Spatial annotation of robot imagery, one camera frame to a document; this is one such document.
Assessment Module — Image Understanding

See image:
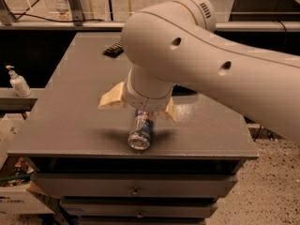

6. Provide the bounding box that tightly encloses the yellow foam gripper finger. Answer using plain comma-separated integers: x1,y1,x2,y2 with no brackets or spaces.
157,98,177,124
98,82,126,110

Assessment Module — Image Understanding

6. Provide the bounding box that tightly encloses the red bull can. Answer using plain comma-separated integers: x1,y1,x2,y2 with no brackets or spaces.
127,110,156,151

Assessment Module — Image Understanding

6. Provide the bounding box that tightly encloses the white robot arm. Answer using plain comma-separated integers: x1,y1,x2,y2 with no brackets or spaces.
99,0,300,143

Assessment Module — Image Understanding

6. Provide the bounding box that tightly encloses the grey drawer cabinet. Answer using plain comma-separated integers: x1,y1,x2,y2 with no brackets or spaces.
9,32,258,225

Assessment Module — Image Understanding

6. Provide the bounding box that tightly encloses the top drawer knob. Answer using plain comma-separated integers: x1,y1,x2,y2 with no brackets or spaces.
131,187,141,197

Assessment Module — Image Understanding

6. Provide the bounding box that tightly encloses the white pump dispenser bottle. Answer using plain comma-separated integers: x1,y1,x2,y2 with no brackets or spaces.
6,65,31,98

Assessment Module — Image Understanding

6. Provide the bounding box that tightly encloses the white cardboard box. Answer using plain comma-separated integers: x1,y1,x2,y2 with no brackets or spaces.
0,113,53,215

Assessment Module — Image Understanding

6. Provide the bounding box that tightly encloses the grey metal railing frame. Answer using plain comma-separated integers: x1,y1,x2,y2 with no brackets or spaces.
1,0,300,32

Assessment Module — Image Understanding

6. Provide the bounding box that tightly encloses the black cable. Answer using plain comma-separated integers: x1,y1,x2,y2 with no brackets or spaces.
8,12,106,23

